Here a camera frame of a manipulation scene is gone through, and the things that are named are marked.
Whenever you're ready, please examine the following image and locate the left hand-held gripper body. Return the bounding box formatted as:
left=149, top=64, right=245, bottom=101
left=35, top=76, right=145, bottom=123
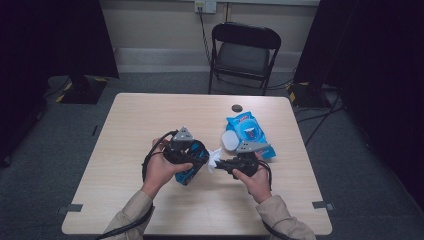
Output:
left=163, top=126, right=201, bottom=164

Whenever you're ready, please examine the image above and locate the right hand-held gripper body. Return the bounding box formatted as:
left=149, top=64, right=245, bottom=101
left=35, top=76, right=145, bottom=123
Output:
left=229, top=141, right=269, bottom=178

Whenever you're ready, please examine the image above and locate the white wet wipe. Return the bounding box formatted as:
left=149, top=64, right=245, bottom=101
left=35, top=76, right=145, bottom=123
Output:
left=207, top=147, right=224, bottom=174

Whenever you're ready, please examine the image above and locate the blue toy car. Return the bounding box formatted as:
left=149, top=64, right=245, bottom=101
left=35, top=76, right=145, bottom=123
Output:
left=174, top=139, right=211, bottom=187

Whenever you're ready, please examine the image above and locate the blue wet wipes packet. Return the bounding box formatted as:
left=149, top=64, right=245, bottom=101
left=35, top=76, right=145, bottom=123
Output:
left=221, top=111, right=277, bottom=160

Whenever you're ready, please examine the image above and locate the person's left hand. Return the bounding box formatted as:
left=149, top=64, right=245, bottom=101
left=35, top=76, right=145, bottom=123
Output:
left=141, top=138, right=194, bottom=200

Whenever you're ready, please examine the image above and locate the grey tape strip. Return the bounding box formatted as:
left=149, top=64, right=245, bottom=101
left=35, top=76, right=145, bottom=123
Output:
left=312, top=200, right=334, bottom=212
left=57, top=203, right=84, bottom=214

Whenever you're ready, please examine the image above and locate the black stand base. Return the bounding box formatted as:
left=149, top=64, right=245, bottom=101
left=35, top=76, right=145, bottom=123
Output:
left=286, top=81, right=331, bottom=108
left=55, top=74, right=109, bottom=105

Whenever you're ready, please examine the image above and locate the black folding chair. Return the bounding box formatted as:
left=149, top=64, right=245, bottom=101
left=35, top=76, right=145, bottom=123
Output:
left=208, top=21, right=283, bottom=97

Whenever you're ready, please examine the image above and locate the black curtain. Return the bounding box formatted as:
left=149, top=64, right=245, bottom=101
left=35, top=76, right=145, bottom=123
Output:
left=0, top=0, right=120, bottom=168
left=294, top=0, right=424, bottom=211

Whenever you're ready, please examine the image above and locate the right hand-held gripper cable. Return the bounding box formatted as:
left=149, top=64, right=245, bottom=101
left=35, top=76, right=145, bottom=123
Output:
left=258, top=159, right=288, bottom=240

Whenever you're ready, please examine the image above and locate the black floor cable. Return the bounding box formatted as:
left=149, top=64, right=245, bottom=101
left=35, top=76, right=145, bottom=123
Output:
left=296, top=93, right=346, bottom=148

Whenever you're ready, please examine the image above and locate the black wall socket cable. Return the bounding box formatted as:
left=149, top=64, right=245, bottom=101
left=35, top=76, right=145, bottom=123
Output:
left=198, top=6, right=214, bottom=66

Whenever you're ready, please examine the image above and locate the white wall socket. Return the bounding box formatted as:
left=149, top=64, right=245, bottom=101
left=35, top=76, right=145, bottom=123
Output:
left=194, top=0, right=218, bottom=14

